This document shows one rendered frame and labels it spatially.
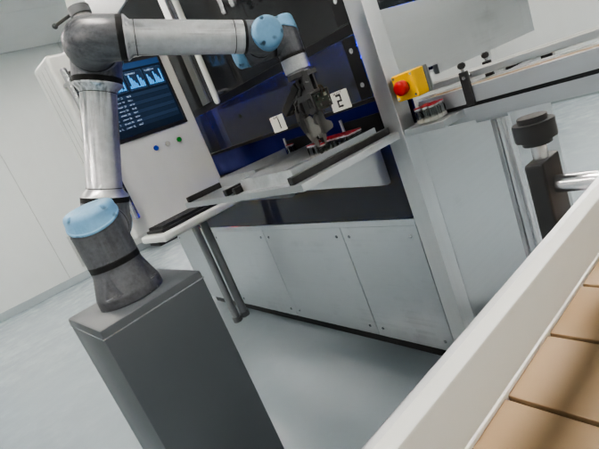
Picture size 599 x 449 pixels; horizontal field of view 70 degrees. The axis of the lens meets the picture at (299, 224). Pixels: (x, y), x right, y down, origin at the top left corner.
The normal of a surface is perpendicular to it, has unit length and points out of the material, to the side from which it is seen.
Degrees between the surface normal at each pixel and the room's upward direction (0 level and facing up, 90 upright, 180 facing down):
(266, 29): 90
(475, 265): 90
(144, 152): 90
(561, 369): 0
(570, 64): 90
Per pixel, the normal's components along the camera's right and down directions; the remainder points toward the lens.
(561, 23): -0.71, 0.43
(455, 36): 0.61, -0.03
